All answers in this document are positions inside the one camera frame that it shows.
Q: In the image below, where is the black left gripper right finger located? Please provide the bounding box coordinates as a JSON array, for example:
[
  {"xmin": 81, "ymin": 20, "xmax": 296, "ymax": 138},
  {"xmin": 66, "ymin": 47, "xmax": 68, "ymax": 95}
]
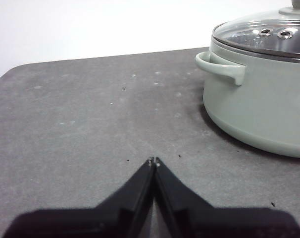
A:
[{"xmin": 153, "ymin": 156, "xmax": 300, "ymax": 238}]

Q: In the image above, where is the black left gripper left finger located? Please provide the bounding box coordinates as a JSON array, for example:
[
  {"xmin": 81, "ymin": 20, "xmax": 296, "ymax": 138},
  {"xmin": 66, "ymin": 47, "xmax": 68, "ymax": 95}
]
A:
[{"xmin": 2, "ymin": 156, "xmax": 156, "ymax": 238}]

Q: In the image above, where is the glass lid with green knob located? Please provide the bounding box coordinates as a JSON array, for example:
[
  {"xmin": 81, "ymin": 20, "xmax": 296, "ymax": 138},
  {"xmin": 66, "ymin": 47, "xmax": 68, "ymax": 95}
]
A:
[{"xmin": 212, "ymin": 0, "xmax": 300, "ymax": 63}]

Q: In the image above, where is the pale green electric steamer pot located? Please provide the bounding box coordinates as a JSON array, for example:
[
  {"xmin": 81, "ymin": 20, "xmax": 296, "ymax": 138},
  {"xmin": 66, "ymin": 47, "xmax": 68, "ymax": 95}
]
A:
[{"xmin": 195, "ymin": 41, "xmax": 300, "ymax": 160}]

